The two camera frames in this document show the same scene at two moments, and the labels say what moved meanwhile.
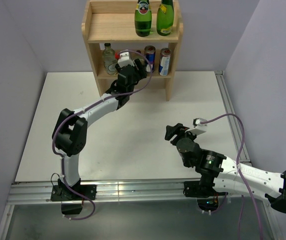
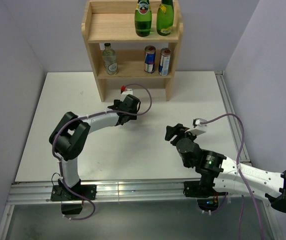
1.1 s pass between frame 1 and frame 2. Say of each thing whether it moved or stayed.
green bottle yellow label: stayed
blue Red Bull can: stayed
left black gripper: moved
